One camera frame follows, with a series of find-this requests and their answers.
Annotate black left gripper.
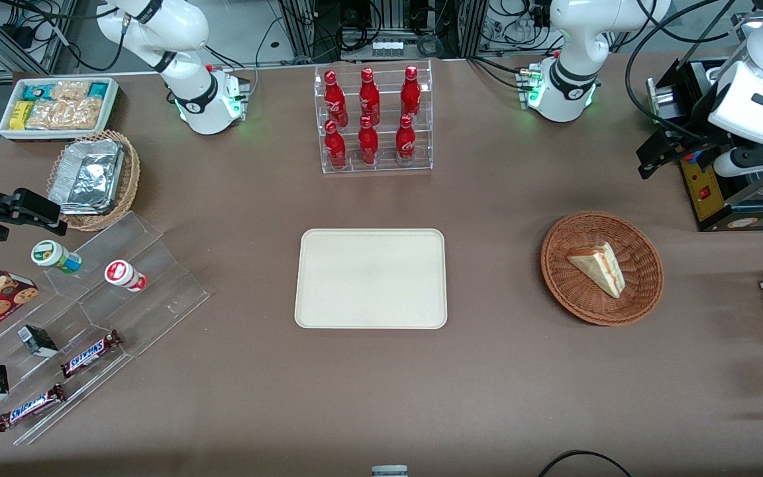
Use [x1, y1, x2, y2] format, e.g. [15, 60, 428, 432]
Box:
[636, 98, 731, 180]

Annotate triangular sandwich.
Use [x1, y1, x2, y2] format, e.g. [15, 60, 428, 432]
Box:
[567, 242, 626, 299]

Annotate light wicker basket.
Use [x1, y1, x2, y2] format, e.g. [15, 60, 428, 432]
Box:
[47, 130, 141, 232]

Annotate brown wicker basket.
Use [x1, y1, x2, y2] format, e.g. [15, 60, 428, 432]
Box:
[540, 211, 664, 327]

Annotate cream rectangular tray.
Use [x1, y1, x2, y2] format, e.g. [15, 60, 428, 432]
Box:
[294, 229, 448, 330]

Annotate green label yogurt cup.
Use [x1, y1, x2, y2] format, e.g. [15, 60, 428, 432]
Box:
[31, 240, 82, 275]

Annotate aluminium foil container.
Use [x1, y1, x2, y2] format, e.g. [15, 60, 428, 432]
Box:
[48, 139, 125, 216]

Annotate black food warmer case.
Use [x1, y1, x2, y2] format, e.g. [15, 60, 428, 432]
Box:
[646, 58, 763, 233]

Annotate white rectangular snack bin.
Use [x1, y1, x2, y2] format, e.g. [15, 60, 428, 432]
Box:
[0, 78, 119, 142]

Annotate yellow snack pack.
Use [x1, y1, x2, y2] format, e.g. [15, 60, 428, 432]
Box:
[10, 101, 35, 131]

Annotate clear rice cracker pack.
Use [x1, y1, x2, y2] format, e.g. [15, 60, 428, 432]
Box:
[50, 81, 92, 102]
[26, 97, 105, 131]

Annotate red label yogurt cup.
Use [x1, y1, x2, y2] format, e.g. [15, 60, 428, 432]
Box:
[105, 260, 148, 293]

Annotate clear acrylic tiered stand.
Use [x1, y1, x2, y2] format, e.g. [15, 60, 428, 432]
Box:
[0, 211, 211, 446]

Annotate brown Snickers bar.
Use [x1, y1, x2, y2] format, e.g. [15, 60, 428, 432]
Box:
[61, 330, 123, 379]
[0, 384, 66, 433]

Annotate red cola bottle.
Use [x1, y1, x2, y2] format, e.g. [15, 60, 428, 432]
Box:
[358, 117, 380, 166]
[325, 120, 347, 169]
[401, 65, 421, 121]
[324, 70, 348, 128]
[396, 114, 417, 164]
[359, 68, 381, 127]

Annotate clear acrylic bottle rack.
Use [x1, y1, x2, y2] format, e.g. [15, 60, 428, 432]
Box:
[314, 60, 434, 175]

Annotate black cable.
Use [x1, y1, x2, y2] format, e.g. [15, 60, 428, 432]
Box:
[538, 450, 633, 477]

